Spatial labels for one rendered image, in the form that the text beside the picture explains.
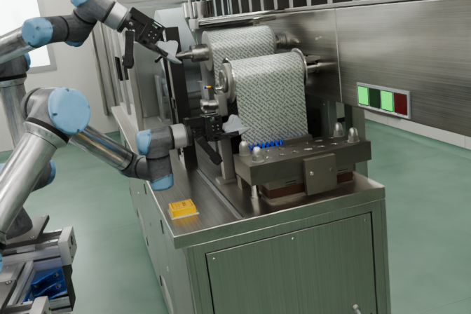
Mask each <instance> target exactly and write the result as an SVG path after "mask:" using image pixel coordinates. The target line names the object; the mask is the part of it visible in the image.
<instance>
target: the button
mask: <svg viewBox="0 0 471 314"><path fill-rule="evenodd" d="M169 209H170V212H171V214H172V216H173V217H174V218H175V217H180V216H184V215H187V214H193V213H196V206H195V205H194V204H193V202H192V201H191V199H188V200H183V201H179V202H176V203H170V204H169Z"/></svg>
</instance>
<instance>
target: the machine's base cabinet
mask: <svg viewBox="0 0 471 314"><path fill-rule="evenodd" d="M128 180H129V185H130V188H129V189H130V195H131V196H132V203H133V207H134V209H135V213H136V215H137V219H138V222H139V225H140V228H141V230H142V234H143V236H144V240H145V243H146V246H147V249H148V251H149V255H150V257H151V261H152V264H153V267H154V270H155V272H156V277H157V279H158V283H159V285H160V288H161V291H162V294H163V298H164V300H165V304H166V306H167V309H168V313H169V314H357V313H355V312H354V311H353V310H352V307H353V306H354V305H355V304H357V305H358V306H359V307H360V312H361V314H391V304H390V277H389V263H388V235H387V221H386V206H385V198H383V199H379V200H374V201H371V202H368V203H363V204H359V205H354V206H351V207H346V208H343V209H340V210H334V211H331V212H326V213H322V214H317V215H314V216H311V217H306V218H303V219H297V220H294V221H289V222H286V223H283V224H278V225H275V226H269V227H266V228H261V229H257V230H254V231H249V232H246V233H241V234H238V235H232V236H229V237H226V238H221V239H218V240H212V241H209V242H206V243H201V244H197V245H192V246H189V247H184V248H181V249H178V250H176V249H175V248H174V245H173V244H172V241H171V239H170V237H169V235H168V232H167V231H166V228H165V226H164V224H163V222H162V219H161V217H160V215H159V213H158V210H157V209H156V206H155V205H154V202H153V200H152V198H151V196H150V193H149V191H148V189H147V187H146V184H145V183H144V180H143V179H137V178H133V177H132V178H131V177H129V178H128Z"/></svg>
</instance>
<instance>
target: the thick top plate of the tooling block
mask: <svg viewBox="0 0 471 314"><path fill-rule="evenodd" d="M343 133H344V136H342V137H334V136H333V135H326V136H322V137H316V138H313V140H311V141H307V142H301V143H297V144H290V145H287V146H286V145H284V144H281V145H277V146H270V147H266V148H262V149H261V153H262V154H263V157H264V162H262V163H253V162H252V155H253V153H252V151H250V153H251V154H250V155H248V156H239V154H240V153H236V154H234V155H233V159H234V165H235V172H236V173H237V174H238V175H240V176H241V177H242V178H243V179H244V180H245V181H246V182H247V183H248V184H250V185H251V186H255V185H259V184H265V183H269V182H274V181H278V180H281V179H287V178H290V177H296V176H300V175H303V164H302V159H304V158H310V157H314V156H320V155H324V154H327V153H334V154H335V159H336V168H337V167H341V166H344V165H350V164H353V163H359V162H363V161H369V160H371V141H369V140H366V139H363V138H361V137H358V139H359V140H360V141H359V142H356V143H349V142H348V135H349V134H348V133H347V132H343Z"/></svg>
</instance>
